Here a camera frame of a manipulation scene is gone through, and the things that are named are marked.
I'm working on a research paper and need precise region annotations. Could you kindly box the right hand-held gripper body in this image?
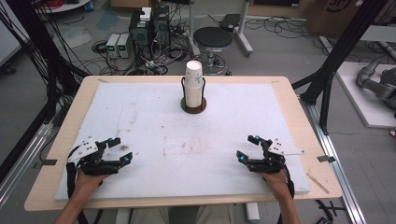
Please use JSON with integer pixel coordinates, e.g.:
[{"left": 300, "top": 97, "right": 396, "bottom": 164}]
[{"left": 247, "top": 137, "right": 305, "bottom": 175}]

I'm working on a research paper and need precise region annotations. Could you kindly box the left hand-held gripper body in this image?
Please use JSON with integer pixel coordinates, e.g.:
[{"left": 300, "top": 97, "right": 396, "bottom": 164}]
[{"left": 66, "top": 136, "right": 122, "bottom": 177}]

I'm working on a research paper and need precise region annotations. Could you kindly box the dark brown cup holder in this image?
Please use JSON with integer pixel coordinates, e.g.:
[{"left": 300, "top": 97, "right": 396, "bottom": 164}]
[{"left": 180, "top": 77, "right": 208, "bottom": 115}]

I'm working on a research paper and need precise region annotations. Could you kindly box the stack of white paper cups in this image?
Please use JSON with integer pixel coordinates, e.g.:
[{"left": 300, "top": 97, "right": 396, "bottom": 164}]
[{"left": 185, "top": 60, "right": 205, "bottom": 108}]

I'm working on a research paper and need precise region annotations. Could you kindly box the person's left hand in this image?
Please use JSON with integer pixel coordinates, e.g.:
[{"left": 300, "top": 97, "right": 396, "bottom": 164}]
[{"left": 75, "top": 169, "right": 110, "bottom": 191}]

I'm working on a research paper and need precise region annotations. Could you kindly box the person's right hand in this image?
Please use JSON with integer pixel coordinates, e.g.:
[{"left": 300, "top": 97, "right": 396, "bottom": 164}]
[{"left": 257, "top": 172, "right": 294, "bottom": 202}]

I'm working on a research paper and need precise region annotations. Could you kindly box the thin wooden stick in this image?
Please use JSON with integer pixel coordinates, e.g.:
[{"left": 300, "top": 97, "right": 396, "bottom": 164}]
[{"left": 305, "top": 173, "right": 331, "bottom": 195}]

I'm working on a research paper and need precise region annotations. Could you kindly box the white table leg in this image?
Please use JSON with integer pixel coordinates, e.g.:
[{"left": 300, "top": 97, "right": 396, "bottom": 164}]
[{"left": 245, "top": 202, "right": 262, "bottom": 224}]

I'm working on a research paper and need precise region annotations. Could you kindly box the light wooden table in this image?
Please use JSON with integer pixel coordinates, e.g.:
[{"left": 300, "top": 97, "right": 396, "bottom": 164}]
[{"left": 23, "top": 75, "right": 344, "bottom": 213}]

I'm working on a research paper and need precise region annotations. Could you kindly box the white foam mat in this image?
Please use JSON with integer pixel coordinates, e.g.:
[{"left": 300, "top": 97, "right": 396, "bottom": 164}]
[{"left": 54, "top": 81, "right": 312, "bottom": 202}]

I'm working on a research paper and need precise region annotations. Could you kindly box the person's left leg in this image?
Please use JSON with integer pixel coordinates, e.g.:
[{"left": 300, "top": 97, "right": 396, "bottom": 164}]
[{"left": 128, "top": 207, "right": 176, "bottom": 224}]

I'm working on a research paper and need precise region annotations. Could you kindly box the person's leg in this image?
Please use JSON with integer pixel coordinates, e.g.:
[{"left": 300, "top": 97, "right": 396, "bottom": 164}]
[
  {"left": 128, "top": 207, "right": 176, "bottom": 224},
  {"left": 195, "top": 204, "right": 235, "bottom": 224}
]

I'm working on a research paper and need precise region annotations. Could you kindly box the person's right leg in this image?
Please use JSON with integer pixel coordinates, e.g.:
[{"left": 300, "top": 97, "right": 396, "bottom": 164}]
[{"left": 195, "top": 204, "right": 235, "bottom": 224}]

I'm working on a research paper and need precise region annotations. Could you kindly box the grey power supply unit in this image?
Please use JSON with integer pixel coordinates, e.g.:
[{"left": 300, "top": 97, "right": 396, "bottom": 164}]
[
  {"left": 106, "top": 33, "right": 121, "bottom": 59},
  {"left": 117, "top": 33, "right": 132, "bottom": 60}
]

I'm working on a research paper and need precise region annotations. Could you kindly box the black computer tower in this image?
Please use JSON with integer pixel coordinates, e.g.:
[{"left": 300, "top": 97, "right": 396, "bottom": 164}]
[
  {"left": 151, "top": 5, "right": 172, "bottom": 49},
  {"left": 128, "top": 10, "right": 154, "bottom": 61}
]

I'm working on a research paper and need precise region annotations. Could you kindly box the black round stool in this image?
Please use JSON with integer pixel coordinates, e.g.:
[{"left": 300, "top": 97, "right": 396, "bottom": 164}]
[{"left": 192, "top": 26, "right": 234, "bottom": 77}]

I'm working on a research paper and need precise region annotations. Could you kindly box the white platform board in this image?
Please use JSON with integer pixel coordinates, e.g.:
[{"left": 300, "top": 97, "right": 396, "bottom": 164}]
[{"left": 335, "top": 61, "right": 396, "bottom": 130}]

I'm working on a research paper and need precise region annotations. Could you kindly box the black flat device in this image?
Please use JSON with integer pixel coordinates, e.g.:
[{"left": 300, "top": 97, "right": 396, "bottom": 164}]
[{"left": 219, "top": 13, "right": 242, "bottom": 33}]

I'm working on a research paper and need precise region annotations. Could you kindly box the small white box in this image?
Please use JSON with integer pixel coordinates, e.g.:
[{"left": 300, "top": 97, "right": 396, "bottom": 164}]
[{"left": 139, "top": 7, "right": 153, "bottom": 22}]

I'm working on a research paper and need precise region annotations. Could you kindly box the brown cardboard box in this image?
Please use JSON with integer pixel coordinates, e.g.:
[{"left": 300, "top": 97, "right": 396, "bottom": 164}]
[{"left": 305, "top": 0, "right": 396, "bottom": 39}]

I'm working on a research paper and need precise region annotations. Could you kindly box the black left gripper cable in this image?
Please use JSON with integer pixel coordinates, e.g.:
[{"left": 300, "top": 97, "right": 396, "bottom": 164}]
[{"left": 65, "top": 145, "right": 91, "bottom": 224}]

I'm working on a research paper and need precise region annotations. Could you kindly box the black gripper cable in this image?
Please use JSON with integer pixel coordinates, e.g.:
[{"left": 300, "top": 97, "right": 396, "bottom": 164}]
[
  {"left": 280, "top": 163, "right": 296, "bottom": 200},
  {"left": 65, "top": 145, "right": 91, "bottom": 224}
]

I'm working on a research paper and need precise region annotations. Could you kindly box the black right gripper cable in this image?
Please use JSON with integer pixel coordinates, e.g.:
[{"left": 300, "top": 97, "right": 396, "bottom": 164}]
[{"left": 280, "top": 163, "right": 296, "bottom": 200}]

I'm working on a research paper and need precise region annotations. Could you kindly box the aluminium floor rail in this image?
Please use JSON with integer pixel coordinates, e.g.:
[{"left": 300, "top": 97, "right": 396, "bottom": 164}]
[
  {"left": 0, "top": 123, "right": 54, "bottom": 209},
  {"left": 299, "top": 95, "right": 368, "bottom": 224}
]

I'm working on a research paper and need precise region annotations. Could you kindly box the tangle of black floor cables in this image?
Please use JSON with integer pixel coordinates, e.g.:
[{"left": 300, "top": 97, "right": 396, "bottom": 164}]
[{"left": 90, "top": 38, "right": 191, "bottom": 77}]

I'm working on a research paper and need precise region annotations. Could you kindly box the black metal frame post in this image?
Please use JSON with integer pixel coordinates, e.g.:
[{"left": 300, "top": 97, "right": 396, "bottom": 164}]
[
  {"left": 291, "top": 0, "right": 389, "bottom": 135},
  {"left": 0, "top": 0, "right": 91, "bottom": 125}
]

